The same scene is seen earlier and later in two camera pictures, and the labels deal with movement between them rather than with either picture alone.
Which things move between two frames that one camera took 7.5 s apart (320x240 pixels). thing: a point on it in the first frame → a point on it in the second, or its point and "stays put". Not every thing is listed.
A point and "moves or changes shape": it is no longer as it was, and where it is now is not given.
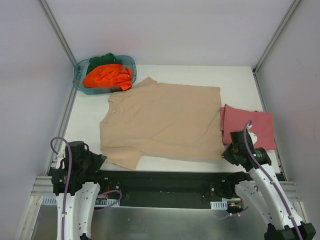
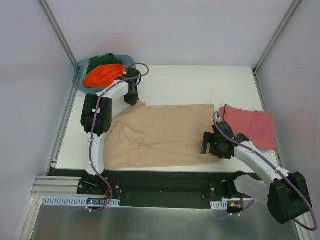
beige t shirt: [178, 121] moves or changes shape
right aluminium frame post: [266, 51] stays put
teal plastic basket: [81, 68] stays put
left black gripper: [95, 161] → [131, 98]
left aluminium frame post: [53, 23] stays put
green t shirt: [106, 59] stays put
